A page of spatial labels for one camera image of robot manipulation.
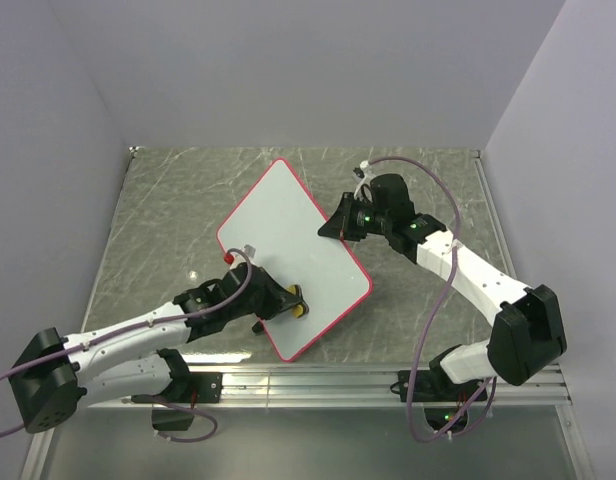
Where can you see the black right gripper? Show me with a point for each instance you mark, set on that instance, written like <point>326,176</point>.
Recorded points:
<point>339,225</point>

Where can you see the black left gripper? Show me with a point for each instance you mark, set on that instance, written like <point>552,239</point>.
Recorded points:
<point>278,299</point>

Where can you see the yellow and black eraser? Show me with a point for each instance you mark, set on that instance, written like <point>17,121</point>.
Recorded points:
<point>300,307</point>

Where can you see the red-framed whiteboard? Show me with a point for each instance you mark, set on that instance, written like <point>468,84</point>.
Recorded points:
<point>279,218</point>

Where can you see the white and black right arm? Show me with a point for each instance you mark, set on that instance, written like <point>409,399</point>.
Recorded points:
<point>527,328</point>

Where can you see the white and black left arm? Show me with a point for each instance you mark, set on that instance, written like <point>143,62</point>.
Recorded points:
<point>56,375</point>

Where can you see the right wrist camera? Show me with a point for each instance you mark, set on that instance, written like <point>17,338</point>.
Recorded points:
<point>364,173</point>

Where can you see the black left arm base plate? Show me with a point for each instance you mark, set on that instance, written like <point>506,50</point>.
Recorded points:
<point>197,388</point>

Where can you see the aluminium mounting rail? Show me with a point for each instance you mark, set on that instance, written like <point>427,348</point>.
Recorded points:
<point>350,385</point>

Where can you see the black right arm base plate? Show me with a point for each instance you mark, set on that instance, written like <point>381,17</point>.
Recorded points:
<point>433,387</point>

